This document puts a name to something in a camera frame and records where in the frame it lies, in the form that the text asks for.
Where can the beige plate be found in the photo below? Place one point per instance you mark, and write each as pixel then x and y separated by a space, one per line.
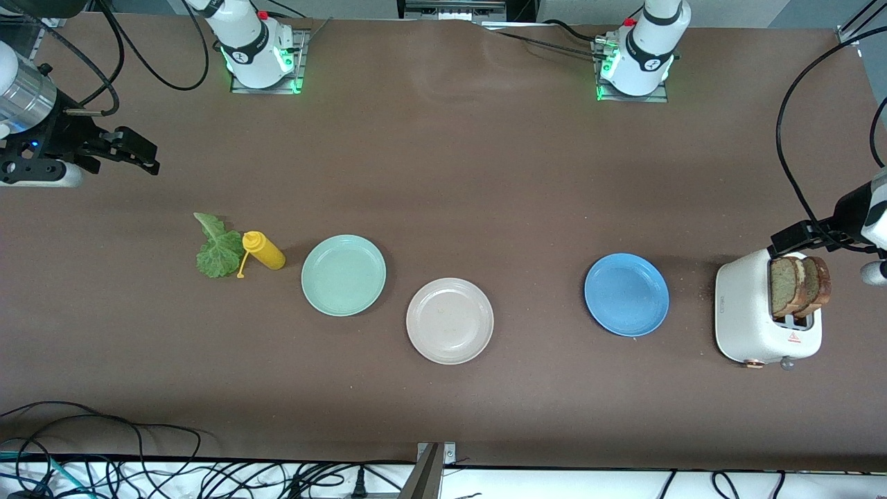
pixel 450 321

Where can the grey metal stand bracket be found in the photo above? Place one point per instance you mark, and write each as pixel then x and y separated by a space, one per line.
pixel 426 478

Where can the mint green plate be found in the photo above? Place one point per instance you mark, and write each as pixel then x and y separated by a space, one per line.
pixel 343 276

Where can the black power plug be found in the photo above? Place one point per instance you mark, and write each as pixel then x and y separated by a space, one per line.
pixel 358 484

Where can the brown bread slice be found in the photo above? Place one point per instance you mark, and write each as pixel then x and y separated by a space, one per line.
pixel 821 284
pixel 784 287

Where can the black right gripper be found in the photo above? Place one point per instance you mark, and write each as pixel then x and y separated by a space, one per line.
pixel 66 132

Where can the yellow mustard squeeze bottle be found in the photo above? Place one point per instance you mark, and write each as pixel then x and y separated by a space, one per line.
pixel 267 253

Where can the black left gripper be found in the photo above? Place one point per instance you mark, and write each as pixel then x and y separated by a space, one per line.
pixel 849 208

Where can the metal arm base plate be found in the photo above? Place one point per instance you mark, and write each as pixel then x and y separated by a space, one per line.
pixel 637 99
pixel 300 48

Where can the green lettuce leaf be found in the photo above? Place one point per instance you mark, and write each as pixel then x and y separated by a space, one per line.
pixel 220 256

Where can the aluminium corner bracket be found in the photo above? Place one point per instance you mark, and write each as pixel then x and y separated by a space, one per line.
pixel 847 38
pixel 55 21

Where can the blue plate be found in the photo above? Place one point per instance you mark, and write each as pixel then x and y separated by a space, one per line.
pixel 627 294

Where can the white toaster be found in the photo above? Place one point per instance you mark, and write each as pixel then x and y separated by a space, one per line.
pixel 745 312

